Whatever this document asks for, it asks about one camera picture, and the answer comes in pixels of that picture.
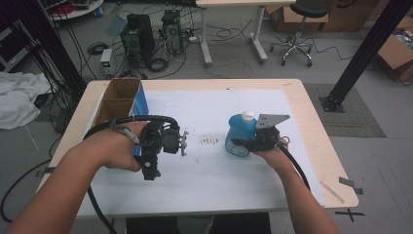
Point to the white cloth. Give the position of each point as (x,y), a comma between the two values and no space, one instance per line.
(19,97)

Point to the person's left hand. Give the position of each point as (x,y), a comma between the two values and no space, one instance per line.
(118,148)

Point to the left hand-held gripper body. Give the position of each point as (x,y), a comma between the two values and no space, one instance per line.
(170,139)

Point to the white power supply unit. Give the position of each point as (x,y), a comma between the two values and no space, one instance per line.
(106,61)

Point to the white table mat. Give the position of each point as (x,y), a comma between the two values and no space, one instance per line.
(201,182)

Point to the grey floor mat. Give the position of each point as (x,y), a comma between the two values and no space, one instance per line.
(360,113)

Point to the blue bottle with white cap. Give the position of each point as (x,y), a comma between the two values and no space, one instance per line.
(240,128)

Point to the person's right hand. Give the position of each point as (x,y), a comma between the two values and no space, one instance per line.
(276,157)

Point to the thin wooden stick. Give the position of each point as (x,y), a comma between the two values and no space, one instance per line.
(331,191)

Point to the cardboard box with blue side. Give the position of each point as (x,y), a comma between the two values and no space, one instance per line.
(118,97)

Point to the black swivel stool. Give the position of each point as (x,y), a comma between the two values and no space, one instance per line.
(310,9)

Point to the small black computer tower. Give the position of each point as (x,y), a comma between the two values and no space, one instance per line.
(172,32)

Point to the white power strip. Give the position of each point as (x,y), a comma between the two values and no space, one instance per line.
(193,39)

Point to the open cardboard box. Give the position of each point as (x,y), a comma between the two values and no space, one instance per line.
(394,55)

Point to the tall cardboard box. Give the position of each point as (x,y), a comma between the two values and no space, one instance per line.
(347,16)

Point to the grey tape piece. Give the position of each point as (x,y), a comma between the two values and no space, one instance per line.
(347,182)

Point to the round white table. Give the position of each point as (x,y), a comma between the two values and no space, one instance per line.
(81,12)

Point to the dark floor tape strip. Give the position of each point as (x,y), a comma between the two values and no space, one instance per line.
(47,171)

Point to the black metal frame post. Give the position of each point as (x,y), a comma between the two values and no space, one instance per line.
(367,48)

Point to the white desk with legs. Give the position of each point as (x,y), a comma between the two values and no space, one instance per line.
(246,2)

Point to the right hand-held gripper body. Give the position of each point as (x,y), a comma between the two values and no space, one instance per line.
(268,136)

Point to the large black computer tower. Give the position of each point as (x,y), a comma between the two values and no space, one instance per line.
(138,42)

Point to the flat cardboard box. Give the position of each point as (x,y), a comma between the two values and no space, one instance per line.
(292,22)

